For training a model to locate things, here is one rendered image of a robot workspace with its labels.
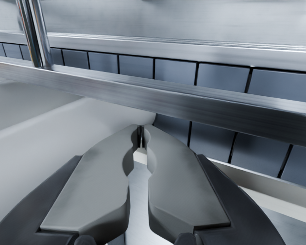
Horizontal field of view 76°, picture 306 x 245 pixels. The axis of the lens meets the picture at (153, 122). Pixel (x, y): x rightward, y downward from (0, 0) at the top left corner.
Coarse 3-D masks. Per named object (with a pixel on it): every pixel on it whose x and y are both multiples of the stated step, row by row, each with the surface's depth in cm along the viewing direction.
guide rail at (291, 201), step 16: (144, 160) 17; (240, 176) 15; (256, 176) 15; (256, 192) 13; (272, 192) 13; (288, 192) 13; (304, 192) 13; (272, 208) 13; (288, 208) 13; (304, 208) 12
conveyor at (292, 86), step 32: (64, 64) 22; (96, 64) 20; (128, 64) 18; (160, 64) 17; (192, 64) 15; (224, 64) 18; (288, 96) 13; (160, 128) 19; (192, 128) 18; (224, 160) 18; (256, 160) 16; (288, 160) 15
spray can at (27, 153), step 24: (48, 120) 11; (72, 120) 11; (96, 120) 12; (120, 120) 14; (144, 120) 17; (0, 144) 9; (24, 144) 9; (48, 144) 10; (72, 144) 11; (0, 168) 8; (24, 168) 9; (48, 168) 9; (0, 192) 8; (24, 192) 8; (0, 216) 8
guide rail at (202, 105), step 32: (0, 64) 13; (96, 96) 10; (128, 96) 9; (160, 96) 8; (192, 96) 8; (224, 96) 8; (256, 96) 8; (224, 128) 8; (256, 128) 7; (288, 128) 7
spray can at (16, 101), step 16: (0, 80) 17; (0, 96) 15; (16, 96) 16; (32, 96) 17; (48, 96) 18; (64, 96) 19; (80, 96) 21; (0, 112) 15; (16, 112) 16; (32, 112) 17; (0, 128) 15
